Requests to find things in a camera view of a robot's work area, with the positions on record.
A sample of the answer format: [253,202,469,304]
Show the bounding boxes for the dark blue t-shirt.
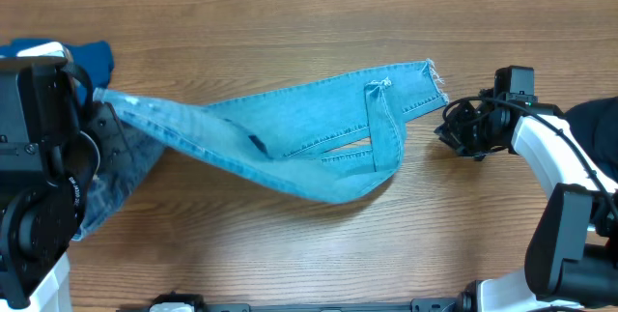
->
[1,39,114,110]

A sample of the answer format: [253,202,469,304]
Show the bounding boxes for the light blue denim jeans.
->
[75,60,449,240]

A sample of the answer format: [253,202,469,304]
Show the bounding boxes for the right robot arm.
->
[435,66,617,311]

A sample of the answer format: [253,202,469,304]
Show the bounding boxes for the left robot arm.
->
[1,42,133,311]

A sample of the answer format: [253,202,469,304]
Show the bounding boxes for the dark navy garment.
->
[566,97,618,181]

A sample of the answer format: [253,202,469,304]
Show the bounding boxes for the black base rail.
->
[118,292,457,312]

